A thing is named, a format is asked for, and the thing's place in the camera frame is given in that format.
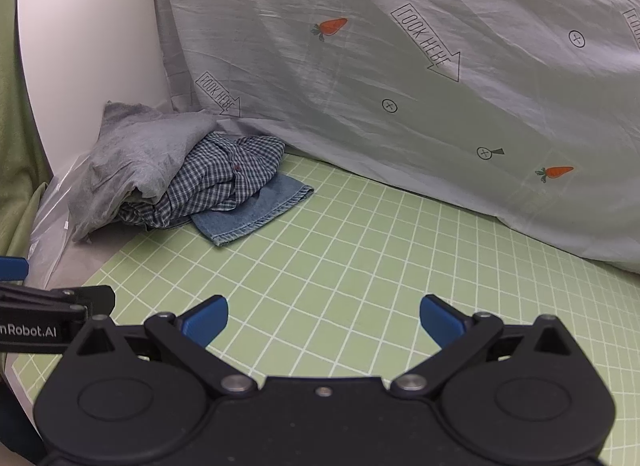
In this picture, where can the clear plastic bag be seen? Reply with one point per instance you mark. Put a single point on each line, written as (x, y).
(55, 216)

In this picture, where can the blue checked shirt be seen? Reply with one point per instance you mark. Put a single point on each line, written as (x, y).
(215, 175)

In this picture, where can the green cloth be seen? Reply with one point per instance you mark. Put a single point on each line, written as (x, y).
(15, 145)

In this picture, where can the blue denim jeans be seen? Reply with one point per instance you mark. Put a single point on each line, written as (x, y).
(250, 218)

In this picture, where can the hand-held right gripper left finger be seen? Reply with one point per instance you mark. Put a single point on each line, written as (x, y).
(207, 320)

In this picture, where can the grey carrot print quilt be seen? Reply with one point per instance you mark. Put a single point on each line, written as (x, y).
(380, 70)

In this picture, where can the grey sweatshirt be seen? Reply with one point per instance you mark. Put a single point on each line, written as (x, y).
(135, 155)

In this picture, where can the white headboard panel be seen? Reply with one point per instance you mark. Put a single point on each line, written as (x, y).
(90, 45)

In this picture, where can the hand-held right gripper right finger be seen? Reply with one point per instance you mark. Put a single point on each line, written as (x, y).
(439, 320)

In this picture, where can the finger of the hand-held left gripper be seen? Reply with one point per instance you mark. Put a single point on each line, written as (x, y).
(60, 297)
(11, 268)

